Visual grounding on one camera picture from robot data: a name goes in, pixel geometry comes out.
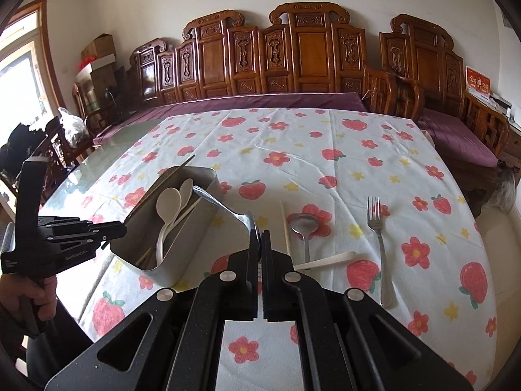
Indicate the clear plastic bag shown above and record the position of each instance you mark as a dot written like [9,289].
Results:
[73,126]

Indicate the purple armchair cushion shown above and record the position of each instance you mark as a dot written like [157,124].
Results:
[460,134]

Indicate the rectangular metal container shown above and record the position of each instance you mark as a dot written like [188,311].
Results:
[191,236]

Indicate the person's left hand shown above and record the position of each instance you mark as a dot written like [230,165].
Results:
[47,297]

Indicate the white plastic spoon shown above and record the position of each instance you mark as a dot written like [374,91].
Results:
[167,207]
[186,189]

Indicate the brown cardboard box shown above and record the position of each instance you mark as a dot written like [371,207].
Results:
[99,47]

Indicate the wooden door frame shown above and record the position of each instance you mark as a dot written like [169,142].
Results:
[47,49]

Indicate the strawberry print tablecloth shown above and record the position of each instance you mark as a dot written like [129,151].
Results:
[309,154]

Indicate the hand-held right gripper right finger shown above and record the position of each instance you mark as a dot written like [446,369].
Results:
[270,277]

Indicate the long carved wooden sofa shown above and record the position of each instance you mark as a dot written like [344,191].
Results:
[309,57]

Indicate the white cardboard box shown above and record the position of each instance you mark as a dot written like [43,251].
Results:
[97,65]

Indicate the person's left forearm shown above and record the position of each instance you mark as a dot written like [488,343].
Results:
[40,350]

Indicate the metal fork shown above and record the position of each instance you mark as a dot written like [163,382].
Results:
[380,248]

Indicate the long purple sofa cushion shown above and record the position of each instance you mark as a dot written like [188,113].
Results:
[244,104]

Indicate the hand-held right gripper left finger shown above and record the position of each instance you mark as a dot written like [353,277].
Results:
[252,277]

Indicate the dark wooden dining chair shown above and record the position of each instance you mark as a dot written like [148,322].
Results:
[61,146]

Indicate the carved wooden armchair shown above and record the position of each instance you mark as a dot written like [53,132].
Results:
[427,69]

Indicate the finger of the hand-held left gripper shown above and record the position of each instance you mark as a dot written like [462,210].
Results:
[106,232]
[65,224]

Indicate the metal spoon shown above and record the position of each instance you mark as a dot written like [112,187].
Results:
[303,225]
[219,205]

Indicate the dark bag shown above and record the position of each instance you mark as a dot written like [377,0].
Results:
[20,142]

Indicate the grey fluffy duster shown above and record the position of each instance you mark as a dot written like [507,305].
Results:
[504,191]

